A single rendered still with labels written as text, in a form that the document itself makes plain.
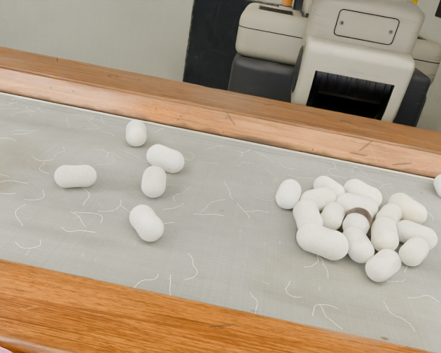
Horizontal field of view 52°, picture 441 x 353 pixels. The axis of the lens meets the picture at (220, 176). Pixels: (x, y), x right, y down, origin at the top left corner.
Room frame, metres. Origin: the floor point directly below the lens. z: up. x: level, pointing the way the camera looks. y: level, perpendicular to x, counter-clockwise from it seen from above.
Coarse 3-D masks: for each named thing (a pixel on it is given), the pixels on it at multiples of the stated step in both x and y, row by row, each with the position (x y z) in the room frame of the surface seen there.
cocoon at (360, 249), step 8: (344, 232) 0.30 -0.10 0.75; (352, 232) 0.30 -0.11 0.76; (360, 232) 0.30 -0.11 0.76; (352, 240) 0.29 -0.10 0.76; (360, 240) 0.29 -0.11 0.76; (368, 240) 0.29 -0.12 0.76; (352, 248) 0.28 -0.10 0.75; (360, 248) 0.28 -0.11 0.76; (368, 248) 0.28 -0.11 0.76; (352, 256) 0.28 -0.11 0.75; (360, 256) 0.28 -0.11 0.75; (368, 256) 0.28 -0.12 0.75
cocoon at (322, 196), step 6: (306, 192) 0.35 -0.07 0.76; (312, 192) 0.35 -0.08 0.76; (318, 192) 0.35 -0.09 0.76; (324, 192) 0.35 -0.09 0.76; (330, 192) 0.35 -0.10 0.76; (300, 198) 0.35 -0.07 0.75; (306, 198) 0.34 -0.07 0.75; (312, 198) 0.34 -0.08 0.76; (318, 198) 0.34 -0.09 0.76; (324, 198) 0.35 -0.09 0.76; (330, 198) 0.35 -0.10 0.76; (318, 204) 0.34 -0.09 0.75; (324, 204) 0.34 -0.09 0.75; (318, 210) 0.34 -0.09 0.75
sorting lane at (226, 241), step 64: (0, 128) 0.40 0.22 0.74; (64, 128) 0.43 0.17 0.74; (0, 192) 0.29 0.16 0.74; (64, 192) 0.31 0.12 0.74; (128, 192) 0.33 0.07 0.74; (192, 192) 0.35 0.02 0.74; (256, 192) 0.37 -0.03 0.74; (384, 192) 0.42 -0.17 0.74; (0, 256) 0.22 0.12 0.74; (64, 256) 0.23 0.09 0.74; (128, 256) 0.24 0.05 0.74; (192, 256) 0.25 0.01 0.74; (256, 256) 0.27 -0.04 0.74; (320, 256) 0.28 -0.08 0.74; (320, 320) 0.21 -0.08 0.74; (384, 320) 0.22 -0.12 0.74
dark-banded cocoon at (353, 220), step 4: (364, 208) 0.33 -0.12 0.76; (348, 216) 0.32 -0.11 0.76; (352, 216) 0.32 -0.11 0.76; (356, 216) 0.32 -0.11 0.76; (360, 216) 0.32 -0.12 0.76; (364, 216) 0.32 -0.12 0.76; (344, 220) 0.32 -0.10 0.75; (348, 220) 0.32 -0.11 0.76; (352, 220) 0.32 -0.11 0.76; (356, 220) 0.31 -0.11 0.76; (360, 220) 0.31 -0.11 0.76; (364, 220) 0.32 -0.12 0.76; (344, 224) 0.32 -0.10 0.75; (348, 224) 0.31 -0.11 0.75; (352, 224) 0.31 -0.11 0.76; (356, 224) 0.31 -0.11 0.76; (360, 224) 0.31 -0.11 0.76; (364, 224) 0.31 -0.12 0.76; (368, 224) 0.32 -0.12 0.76; (344, 228) 0.32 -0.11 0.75; (360, 228) 0.31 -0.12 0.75; (364, 228) 0.31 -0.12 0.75; (368, 228) 0.32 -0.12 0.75; (364, 232) 0.31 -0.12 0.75
